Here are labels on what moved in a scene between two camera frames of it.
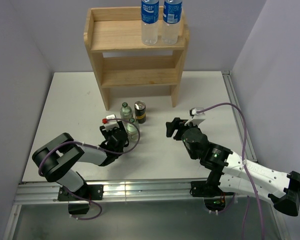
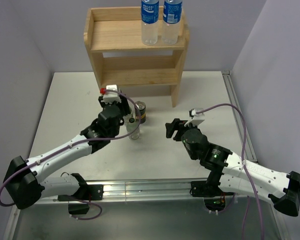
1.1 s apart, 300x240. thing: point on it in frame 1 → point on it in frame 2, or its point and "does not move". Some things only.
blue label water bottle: x=172 y=17 does not move
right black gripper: x=177 y=123 does not move
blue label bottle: x=149 y=21 does not move
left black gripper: x=106 y=132 → x=123 y=105
